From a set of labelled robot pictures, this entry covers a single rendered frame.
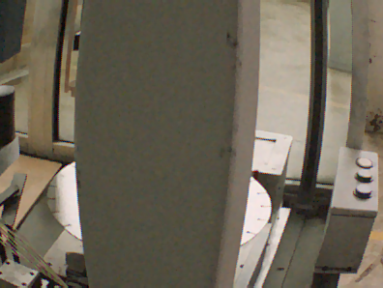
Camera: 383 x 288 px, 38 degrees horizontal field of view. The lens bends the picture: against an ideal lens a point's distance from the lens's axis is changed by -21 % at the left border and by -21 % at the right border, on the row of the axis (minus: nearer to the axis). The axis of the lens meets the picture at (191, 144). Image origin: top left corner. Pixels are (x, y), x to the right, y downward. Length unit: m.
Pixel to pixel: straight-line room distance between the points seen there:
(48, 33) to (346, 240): 0.83
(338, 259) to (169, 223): 0.97
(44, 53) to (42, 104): 0.13
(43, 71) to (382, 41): 2.81
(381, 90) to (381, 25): 0.49
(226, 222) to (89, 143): 0.04
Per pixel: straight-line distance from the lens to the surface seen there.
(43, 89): 1.48
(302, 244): 1.23
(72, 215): 0.89
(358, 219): 1.08
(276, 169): 1.17
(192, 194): 0.15
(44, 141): 1.53
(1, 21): 0.67
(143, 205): 0.16
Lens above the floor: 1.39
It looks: 23 degrees down
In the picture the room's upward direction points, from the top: 3 degrees clockwise
